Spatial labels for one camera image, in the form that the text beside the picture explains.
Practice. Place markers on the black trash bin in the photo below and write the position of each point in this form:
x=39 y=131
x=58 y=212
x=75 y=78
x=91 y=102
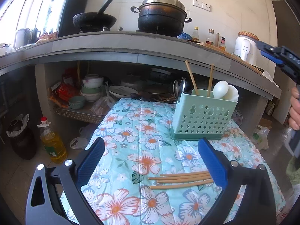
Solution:
x=22 y=137

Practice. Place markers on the white jar with woven lid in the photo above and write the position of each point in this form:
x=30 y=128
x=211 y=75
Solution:
x=246 y=48

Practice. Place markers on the cooking oil jug on floor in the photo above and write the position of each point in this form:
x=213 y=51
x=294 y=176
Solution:
x=52 y=142

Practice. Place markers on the wooden rolling pin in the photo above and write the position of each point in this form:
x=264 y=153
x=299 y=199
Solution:
x=216 y=39

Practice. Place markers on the black appliance beside stove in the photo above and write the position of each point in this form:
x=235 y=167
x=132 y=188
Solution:
x=56 y=16

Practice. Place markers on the green plastic utensil holder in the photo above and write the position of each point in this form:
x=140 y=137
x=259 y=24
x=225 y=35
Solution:
x=199 y=116

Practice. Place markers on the stack of bowls under counter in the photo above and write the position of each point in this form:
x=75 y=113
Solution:
x=91 y=87

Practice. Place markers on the metal spoon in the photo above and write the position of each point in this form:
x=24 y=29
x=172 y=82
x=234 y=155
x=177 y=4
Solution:
x=179 y=87

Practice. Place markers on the wooden cutting board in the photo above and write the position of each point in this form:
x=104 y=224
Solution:
x=228 y=55

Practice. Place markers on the white plate under counter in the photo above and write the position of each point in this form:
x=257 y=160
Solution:
x=121 y=91

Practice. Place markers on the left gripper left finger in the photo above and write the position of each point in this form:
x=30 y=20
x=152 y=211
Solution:
x=43 y=203

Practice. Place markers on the oil bottle yellow cap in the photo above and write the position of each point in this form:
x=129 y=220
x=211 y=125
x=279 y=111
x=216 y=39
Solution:
x=195 y=35

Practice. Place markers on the small bottle red cap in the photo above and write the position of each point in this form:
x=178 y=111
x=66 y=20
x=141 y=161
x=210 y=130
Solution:
x=222 y=45

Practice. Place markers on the sauce bottle red label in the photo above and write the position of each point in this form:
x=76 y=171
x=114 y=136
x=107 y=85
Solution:
x=210 y=37

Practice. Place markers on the black frying pan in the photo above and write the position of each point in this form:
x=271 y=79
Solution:
x=95 y=21

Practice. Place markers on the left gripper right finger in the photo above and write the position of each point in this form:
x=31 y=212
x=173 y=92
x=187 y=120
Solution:
x=258 y=202

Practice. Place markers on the person's right hand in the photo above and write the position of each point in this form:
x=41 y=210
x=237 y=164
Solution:
x=294 y=112

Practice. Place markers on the grey concrete kitchen counter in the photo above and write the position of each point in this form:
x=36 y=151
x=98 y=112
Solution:
x=141 y=48

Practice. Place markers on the white plastic bag on floor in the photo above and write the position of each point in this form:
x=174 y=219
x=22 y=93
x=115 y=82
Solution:
x=259 y=137

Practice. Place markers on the white ceramic spoon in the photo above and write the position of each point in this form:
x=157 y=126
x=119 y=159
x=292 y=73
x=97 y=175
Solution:
x=232 y=94
x=220 y=89

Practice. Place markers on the black stockpot with steel lid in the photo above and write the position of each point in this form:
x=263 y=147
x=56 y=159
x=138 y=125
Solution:
x=163 y=17

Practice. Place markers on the white wall socket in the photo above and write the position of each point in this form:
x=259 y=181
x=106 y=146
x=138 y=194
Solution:
x=202 y=5

